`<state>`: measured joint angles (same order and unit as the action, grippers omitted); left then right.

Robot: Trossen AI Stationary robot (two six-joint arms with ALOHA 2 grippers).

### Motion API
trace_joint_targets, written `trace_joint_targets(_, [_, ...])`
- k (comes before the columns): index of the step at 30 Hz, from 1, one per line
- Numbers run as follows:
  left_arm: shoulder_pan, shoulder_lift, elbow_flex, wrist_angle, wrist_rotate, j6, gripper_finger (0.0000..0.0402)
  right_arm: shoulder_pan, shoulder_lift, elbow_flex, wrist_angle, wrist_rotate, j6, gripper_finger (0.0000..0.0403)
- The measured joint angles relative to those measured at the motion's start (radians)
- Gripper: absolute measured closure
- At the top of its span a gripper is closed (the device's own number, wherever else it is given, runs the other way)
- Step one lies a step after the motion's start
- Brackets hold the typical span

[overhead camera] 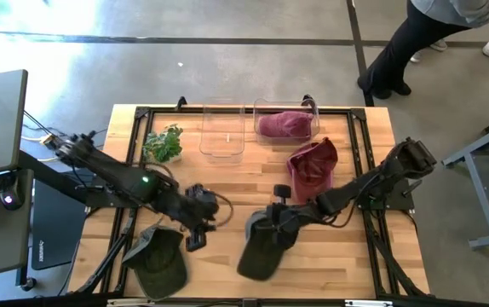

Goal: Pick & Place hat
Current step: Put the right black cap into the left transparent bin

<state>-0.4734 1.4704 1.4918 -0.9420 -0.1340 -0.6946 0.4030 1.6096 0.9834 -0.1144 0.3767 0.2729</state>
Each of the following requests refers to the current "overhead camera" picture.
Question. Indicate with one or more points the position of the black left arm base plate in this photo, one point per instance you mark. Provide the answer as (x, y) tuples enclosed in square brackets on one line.
[(99, 200)]

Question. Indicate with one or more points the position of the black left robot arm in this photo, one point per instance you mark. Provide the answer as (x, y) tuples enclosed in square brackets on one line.
[(116, 175)]

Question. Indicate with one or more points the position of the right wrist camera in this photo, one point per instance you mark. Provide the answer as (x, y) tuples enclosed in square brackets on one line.
[(282, 191)]

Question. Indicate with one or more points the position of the black base lever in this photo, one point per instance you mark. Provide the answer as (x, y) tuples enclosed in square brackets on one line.
[(412, 187), (89, 187)]

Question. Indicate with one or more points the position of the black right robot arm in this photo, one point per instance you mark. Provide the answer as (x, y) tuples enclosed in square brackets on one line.
[(355, 189)]

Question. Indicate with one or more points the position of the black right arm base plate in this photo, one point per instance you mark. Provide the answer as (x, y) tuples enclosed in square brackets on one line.
[(398, 200)]

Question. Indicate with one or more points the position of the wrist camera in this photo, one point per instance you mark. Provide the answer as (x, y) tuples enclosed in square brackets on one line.
[(202, 194), (282, 191)]

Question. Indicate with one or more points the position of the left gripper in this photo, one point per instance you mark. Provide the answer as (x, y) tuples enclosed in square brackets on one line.
[(193, 217)]

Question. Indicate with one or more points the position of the green plant in white pot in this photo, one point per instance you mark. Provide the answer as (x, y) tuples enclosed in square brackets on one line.
[(163, 143)]

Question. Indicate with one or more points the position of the maroon baseball cap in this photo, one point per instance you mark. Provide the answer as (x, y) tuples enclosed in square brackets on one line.
[(285, 124), (312, 170)]

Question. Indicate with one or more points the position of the black desk caster leg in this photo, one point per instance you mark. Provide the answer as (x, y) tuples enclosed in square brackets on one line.
[(28, 283)]

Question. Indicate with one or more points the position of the black frame clamp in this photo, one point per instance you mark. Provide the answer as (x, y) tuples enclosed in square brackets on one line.
[(181, 103), (308, 100)]

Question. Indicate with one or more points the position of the black aluminium table frame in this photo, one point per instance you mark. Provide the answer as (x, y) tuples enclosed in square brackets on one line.
[(338, 111)]

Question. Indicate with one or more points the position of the silver metal bracket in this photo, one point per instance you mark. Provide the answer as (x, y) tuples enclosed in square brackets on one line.
[(129, 302), (368, 303)]

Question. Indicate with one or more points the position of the narrow clear plastic bin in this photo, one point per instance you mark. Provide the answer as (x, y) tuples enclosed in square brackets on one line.
[(223, 128)]

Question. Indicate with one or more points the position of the black computer mouse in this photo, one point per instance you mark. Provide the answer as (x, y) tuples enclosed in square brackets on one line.
[(11, 194)]

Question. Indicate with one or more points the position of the wide clear plastic bin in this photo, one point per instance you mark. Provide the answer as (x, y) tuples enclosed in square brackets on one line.
[(266, 106)]

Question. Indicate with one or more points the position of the grey metal table frame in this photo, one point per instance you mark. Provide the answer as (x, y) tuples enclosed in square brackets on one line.
[(485, 200)]

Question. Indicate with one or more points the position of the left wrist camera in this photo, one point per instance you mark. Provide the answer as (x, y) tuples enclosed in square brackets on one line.
[(202, 194)]

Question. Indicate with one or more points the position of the black computer tower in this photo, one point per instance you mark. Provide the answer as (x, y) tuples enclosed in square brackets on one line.
[(57, 230)]

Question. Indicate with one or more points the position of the dark green baseball cap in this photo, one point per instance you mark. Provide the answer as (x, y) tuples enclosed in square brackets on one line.
[(261, 260), (159, 264)]

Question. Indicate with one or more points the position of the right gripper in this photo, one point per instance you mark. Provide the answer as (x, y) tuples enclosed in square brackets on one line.
[(283, 226)]

